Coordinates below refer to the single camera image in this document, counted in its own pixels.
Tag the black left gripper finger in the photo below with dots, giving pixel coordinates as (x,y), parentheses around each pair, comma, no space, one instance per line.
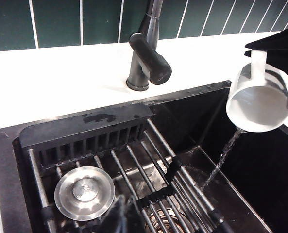
(119,218)

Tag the white Starbucks mug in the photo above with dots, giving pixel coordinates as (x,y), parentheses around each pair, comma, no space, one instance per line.
(255,109)

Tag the dark metal faucet lever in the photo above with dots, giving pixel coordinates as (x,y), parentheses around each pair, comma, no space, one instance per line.
(153,60)

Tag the black sink drying rack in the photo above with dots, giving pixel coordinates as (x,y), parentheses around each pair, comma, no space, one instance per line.
(85,123)

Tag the dark metal faucet body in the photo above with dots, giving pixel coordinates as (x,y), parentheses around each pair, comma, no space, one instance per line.
(153,21)

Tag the black kitchen sink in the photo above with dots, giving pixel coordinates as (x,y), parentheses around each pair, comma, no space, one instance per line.
(255,182)

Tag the metal drain strainer basket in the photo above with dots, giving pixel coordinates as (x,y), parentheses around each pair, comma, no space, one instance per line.
(156,219)

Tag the stainless steel drain lid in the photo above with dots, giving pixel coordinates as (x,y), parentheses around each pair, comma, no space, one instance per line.
(85,191)

